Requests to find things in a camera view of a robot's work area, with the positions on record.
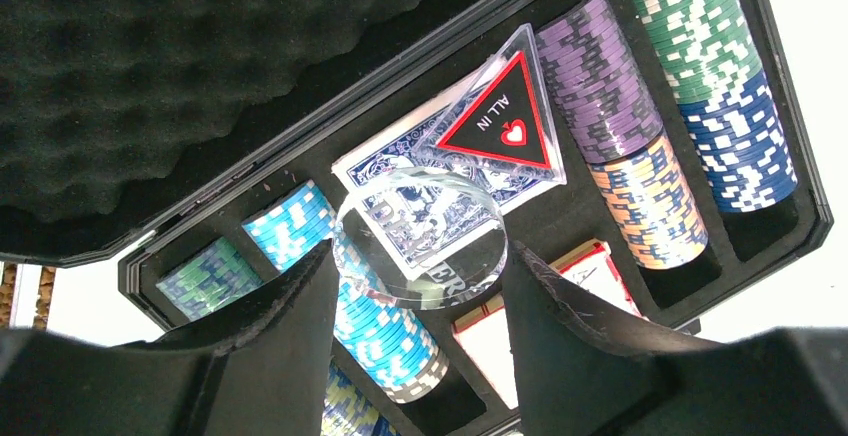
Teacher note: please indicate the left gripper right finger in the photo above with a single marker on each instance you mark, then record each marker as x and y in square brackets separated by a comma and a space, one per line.
[601, 371]

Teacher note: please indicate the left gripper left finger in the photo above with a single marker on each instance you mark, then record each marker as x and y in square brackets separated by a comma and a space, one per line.
[54, 385]

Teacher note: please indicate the red playing card deck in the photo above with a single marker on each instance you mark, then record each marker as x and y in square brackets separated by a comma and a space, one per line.
[493, 342]

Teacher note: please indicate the clear round dealer button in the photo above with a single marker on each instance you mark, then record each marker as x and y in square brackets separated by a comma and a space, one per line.
[465, 274]

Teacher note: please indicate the all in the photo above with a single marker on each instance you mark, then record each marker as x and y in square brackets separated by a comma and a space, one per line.
[501, 120]

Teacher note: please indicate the black poker set case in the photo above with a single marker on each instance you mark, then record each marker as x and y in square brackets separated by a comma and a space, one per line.
[182, 118]

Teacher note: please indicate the teal green chip stack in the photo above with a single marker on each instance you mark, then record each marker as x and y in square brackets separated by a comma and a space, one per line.
[263, 360]

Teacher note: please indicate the light blue chip stack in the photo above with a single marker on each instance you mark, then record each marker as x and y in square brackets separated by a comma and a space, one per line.
[390, 344]

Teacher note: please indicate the blue playing card deck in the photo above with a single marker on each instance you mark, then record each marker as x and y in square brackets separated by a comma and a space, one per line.
[449, 223]

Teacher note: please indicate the purple and orange chip stack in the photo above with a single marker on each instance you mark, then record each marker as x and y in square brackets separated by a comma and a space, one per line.
[596, 85]

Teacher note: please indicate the green and blue chip stack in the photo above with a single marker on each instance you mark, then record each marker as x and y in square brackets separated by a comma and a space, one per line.
[717, 78]

